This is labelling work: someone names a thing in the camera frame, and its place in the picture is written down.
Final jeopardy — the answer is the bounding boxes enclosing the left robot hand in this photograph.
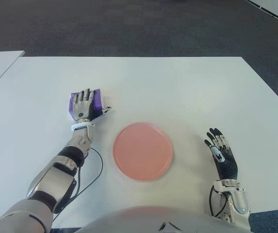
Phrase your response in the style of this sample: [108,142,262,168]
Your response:
[70,88,112,123]

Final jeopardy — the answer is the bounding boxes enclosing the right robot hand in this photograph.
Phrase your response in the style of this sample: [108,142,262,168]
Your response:
[204,128,239,182]

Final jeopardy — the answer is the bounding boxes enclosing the purple tissue paper pack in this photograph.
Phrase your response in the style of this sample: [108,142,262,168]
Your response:
[68,88,105,121]

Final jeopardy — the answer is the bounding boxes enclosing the pink round plate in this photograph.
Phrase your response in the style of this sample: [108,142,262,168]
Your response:
[113,122,174,182]

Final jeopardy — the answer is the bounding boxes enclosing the grey robot torso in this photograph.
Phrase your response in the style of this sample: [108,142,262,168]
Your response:
[73,205,249,233]

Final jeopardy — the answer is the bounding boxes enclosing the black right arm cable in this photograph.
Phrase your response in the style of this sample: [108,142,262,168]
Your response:
[208,185,227,218]

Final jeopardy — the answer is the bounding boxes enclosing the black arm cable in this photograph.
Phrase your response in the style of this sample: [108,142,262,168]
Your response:
[208,185,227,218]
[52,148,104,221]

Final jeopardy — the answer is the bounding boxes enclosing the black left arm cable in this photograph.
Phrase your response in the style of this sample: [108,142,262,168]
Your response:
[52,148,104,221]

